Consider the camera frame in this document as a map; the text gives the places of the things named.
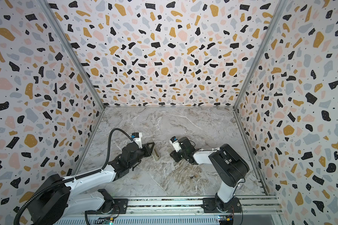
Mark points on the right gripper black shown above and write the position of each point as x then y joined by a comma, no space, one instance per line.
179,153

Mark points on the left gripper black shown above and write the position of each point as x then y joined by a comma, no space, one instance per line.
146,149

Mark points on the white remote control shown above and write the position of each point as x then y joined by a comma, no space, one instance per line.
155,152

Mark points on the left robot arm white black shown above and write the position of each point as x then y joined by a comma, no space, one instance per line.
60,196

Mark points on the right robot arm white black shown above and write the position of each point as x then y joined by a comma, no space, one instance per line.
230,166

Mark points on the white ventilation grille strip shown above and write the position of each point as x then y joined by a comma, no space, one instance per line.
157,220

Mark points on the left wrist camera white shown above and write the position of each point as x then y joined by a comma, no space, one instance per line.
137,138

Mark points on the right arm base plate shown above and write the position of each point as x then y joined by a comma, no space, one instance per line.
215,205

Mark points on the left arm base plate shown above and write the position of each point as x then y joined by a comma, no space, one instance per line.
111,206

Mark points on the aluminium mounting rail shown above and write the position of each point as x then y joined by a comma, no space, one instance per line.
193,206

